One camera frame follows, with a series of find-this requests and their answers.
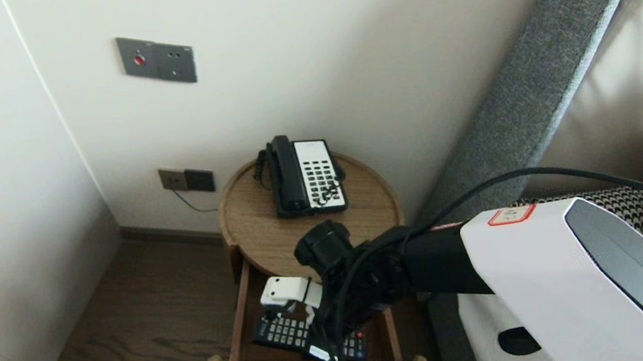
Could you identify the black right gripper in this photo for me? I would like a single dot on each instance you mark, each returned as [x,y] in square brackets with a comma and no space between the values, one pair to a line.
[355,303]

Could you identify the black TV remote control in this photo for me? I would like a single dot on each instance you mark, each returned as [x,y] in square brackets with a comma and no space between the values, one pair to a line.
[283,332]

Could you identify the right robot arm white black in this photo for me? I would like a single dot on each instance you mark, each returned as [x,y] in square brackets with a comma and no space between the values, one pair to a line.
[532,276]

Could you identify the round wooden side table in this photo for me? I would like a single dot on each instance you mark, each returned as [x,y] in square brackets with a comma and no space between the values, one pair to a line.
[254,221]

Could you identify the black and white telephone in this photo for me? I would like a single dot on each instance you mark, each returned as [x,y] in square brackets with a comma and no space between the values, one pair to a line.
[322,173]

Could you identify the black telephone handset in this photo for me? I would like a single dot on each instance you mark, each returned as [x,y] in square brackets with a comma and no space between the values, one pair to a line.
[288,175]

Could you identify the dark wooden baseboard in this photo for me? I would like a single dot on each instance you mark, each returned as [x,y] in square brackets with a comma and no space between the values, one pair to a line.
[171,236]

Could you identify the thin black telephone line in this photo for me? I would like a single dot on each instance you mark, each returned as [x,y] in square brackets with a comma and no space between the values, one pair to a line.
[194,207]

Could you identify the black white houndstooth pillow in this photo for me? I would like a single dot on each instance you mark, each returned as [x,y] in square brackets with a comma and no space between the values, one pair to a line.
[635,206]

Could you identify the beige padded headboard panel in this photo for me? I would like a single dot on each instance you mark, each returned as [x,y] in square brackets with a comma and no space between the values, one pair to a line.
[639,79]

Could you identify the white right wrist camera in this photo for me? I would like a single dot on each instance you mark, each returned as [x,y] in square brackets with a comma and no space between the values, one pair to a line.
[288,291]

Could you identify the black wall plate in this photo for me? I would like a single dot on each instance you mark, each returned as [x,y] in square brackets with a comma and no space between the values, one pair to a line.
[200,180]

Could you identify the brass wall jack plate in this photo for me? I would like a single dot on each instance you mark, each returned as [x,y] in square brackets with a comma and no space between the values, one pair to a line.
[171,179]

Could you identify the grey wall power socket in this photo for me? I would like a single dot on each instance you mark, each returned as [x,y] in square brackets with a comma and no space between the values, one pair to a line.
[177,62]

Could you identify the grey wall switch red button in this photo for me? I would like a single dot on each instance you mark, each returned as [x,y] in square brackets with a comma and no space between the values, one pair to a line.
[134,58]

